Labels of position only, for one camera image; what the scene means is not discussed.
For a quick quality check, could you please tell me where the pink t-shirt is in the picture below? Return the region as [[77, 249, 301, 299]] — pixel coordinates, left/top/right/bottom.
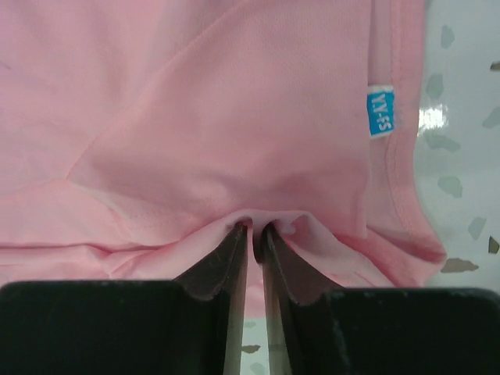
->
[[0, 0, 448, 298]]

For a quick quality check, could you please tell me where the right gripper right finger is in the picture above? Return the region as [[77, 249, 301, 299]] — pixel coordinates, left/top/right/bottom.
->
[[260, 226, 499, 374]]

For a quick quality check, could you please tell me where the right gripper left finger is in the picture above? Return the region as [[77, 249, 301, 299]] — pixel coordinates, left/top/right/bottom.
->
[[1, 223, 248, 374]]

